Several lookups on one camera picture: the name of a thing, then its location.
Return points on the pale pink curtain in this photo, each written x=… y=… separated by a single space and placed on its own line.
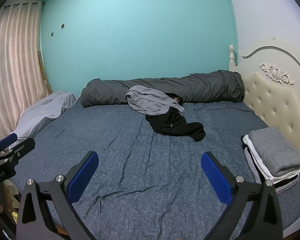
x=12 y=67

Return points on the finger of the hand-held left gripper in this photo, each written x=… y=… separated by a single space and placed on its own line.
x=22 y=148
x=7 y=139

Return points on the brown patterned cloth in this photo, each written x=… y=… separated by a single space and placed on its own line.
x=176 y=99

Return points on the black folded garment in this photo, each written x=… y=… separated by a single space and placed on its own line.
x=285 y=181

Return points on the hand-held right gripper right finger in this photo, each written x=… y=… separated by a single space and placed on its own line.
x=215 y=180

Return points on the light grey sheet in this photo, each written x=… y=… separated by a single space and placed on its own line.
x=45 y=110

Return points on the light grey fleece garment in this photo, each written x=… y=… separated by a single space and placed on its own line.
x=147 y=100

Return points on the grey folded garment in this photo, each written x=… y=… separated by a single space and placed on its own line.
x=275 y=150

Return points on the dark grey rolled duvet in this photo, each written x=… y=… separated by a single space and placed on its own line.
x=202 y=87

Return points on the cream tufted headboard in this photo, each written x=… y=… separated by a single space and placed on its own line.
x=272 y=100

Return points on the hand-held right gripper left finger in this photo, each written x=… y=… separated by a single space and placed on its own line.
x=82 y=177

